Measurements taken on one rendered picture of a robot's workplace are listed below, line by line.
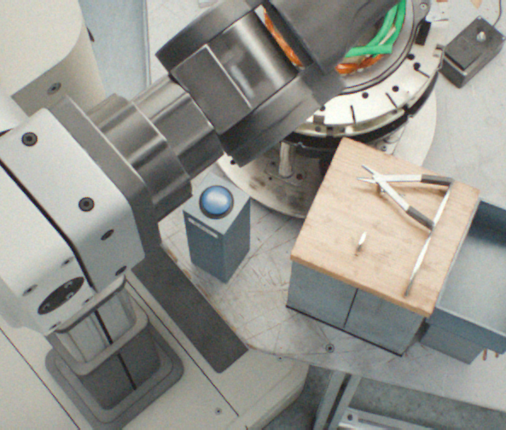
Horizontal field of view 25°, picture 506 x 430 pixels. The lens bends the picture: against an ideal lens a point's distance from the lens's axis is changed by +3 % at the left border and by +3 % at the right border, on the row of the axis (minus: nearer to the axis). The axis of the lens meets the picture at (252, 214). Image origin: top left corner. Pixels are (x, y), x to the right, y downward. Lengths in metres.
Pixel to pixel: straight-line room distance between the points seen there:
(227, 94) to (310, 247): 0.75
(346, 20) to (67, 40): 0.21
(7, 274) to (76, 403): 1.58
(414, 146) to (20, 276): 1.23
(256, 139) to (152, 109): 0.08
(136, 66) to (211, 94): 0.89
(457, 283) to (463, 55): 0.46
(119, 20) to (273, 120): 0.93
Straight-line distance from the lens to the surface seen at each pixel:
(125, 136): 0.72
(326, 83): 0.79
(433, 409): 2.55
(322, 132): 1.55
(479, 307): 1.58
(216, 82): 0.75
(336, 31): 0.79
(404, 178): 1.51
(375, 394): 2.54
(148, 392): 2.23
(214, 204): 1.53
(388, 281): 1.48
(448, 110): 1.90
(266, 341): 1.74
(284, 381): 2.28
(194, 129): 0.74
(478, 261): 1.60
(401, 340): 1.67
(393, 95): 1.55
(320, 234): 1.50
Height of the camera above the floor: 2.48
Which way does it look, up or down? 71 degrees down
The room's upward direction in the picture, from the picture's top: 1 degrees clockwise
